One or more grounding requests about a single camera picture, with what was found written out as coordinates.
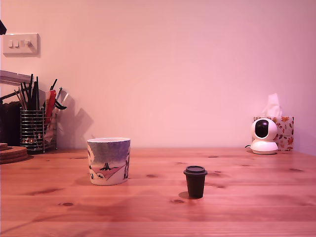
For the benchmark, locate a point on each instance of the round cork trivet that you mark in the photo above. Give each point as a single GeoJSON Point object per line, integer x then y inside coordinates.
{"type": "Point", "coordinates": [14, 156]}

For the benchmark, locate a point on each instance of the small cork coaster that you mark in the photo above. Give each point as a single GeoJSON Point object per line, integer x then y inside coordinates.
{"type": "Point", "coordinates": [3, 146]}

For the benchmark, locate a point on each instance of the small white round camera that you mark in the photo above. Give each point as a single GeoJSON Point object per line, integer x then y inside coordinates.
{"type": "Point", "coordinates": [264, 145]}

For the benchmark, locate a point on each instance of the dark ribbed box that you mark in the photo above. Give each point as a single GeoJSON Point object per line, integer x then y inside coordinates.
{"type": "Point", "coordinates": [10, 123]}

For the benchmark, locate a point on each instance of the white illustrated ceramic mug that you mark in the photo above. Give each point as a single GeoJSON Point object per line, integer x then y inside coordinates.
{"type": "Point", "coordinates": [108, 153]}

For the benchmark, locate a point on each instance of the grey metal rail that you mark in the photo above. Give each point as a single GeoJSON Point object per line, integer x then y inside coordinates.
{"type": "Point", "coordinates": [12, 77]}

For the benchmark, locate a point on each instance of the red and white utensil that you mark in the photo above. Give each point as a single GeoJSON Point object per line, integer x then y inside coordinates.
{"type": "Point", "coordinates": [51, 101]}

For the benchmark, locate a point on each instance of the black flat spatula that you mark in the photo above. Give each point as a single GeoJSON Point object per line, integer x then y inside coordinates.
{"type": "Point", "coordinates": [35, 98]}

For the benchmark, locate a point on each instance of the white paper tissue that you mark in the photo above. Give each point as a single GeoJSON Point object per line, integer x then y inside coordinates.
{"type": "Point", "coordinates": [272, 106]}

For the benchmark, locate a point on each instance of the dark brown cup-shaped coffee capsule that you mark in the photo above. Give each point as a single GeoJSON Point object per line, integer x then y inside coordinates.
{"type": "Point", "coordinates": [195, 184]}

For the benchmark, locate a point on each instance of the metal tongs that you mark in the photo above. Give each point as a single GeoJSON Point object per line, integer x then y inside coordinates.
{"type": "Point", "coordinates": [62, 98]}

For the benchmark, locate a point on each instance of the leaf-print tissue box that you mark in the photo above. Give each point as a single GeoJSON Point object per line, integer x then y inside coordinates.
{"type": "Point", "coordinates": [286, 133]}

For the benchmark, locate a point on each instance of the white wall light switch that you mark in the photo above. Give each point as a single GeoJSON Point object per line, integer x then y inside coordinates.
{"type": "Point", "coordinates": [21, 50]}

